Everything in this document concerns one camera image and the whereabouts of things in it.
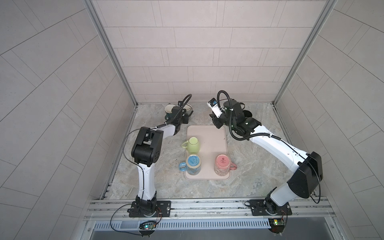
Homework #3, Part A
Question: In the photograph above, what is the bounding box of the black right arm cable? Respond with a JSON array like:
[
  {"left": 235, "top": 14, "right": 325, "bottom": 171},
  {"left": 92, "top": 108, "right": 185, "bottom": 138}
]
[{"left": 216, "top": 90, "right": 322, "bottom": 205}]

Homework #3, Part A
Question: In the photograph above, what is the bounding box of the pink ghost mug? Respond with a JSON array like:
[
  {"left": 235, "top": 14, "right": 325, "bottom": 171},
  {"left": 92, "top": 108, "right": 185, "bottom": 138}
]
[{"left": 214, "top": 154, "right": 238, "bottom": 176}]

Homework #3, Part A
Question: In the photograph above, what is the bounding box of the dark green mug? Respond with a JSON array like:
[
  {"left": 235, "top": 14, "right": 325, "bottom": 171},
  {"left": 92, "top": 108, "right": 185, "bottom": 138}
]
[{"left": 165, "top": 104, "right": 175, "bottom": 121}]

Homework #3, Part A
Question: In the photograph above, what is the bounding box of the beige drying mat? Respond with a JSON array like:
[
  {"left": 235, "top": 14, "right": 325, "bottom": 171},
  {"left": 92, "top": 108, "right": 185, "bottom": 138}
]
[{"left": 185, "top": 126, "right": 231, "bottom": 181}]

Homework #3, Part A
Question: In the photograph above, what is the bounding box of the right circuit board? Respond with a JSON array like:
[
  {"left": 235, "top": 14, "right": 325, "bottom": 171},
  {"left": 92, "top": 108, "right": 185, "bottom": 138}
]
[{"left": 268, "top": 218, "right": 286, "bottom": 234}]

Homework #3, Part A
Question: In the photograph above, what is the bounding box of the left green circuit board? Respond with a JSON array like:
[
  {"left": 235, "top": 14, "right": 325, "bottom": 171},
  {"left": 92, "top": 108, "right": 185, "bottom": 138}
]
[{"left": 139, "top": 221, "right": 157, "bottom": 237}]

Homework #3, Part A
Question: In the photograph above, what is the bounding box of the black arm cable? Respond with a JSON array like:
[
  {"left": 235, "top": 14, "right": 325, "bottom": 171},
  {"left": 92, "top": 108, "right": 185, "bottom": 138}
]
[
  {"left": 216, "top": 90, "right": 322, "bottom": 205},
  {"left": 109, "top": 93, "right": 193, "bottom": 236}
]

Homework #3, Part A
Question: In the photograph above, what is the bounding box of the black mug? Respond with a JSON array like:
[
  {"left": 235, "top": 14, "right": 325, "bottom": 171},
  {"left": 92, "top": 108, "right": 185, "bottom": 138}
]
[{"left": 243, "top": 110, "right": 253, "bottom": 118}]

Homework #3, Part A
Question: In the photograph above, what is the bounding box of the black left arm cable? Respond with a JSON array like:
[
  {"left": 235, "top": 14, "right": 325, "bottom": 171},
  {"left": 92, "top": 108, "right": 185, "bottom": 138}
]
[{"left": 109, "top": 93, "right": 193, "bottom": 236}]

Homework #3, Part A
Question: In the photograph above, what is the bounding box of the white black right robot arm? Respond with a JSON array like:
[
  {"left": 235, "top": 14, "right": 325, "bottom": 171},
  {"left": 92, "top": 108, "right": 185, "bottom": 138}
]
[{"left": 207, "top": 98, "right": 323, "bottom": 215}]

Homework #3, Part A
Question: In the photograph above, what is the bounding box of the aluminium mounting rail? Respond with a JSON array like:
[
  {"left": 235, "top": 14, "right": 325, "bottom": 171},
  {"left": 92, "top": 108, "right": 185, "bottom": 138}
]
[{"left": 84, "top": 197, "right": 336, "bottom": 221}]

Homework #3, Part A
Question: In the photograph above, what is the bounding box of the blue butterfly mug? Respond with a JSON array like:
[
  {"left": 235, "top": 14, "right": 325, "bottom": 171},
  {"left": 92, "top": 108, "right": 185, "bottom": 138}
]
[{"left": 179, "top": 154, "right": 201, "bottom": 176}]

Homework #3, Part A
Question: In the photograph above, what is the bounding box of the grey mug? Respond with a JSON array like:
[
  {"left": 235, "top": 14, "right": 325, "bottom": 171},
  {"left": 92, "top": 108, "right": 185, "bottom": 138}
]
[{"left": 183, "top": 104, "right": 193, "bottom": 117}]

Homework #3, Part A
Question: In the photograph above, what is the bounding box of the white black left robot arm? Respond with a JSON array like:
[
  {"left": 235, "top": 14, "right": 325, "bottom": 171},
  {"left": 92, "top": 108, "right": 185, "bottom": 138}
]
[{"left": 130, "top": 105, "right": 193, "bottom": 217}]

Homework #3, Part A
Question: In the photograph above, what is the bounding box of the light green mug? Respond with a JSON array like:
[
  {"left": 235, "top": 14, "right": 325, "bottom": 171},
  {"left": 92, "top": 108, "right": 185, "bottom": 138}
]
[{"left": 181, "top": 137, "right": 200, "bottom": 155}]

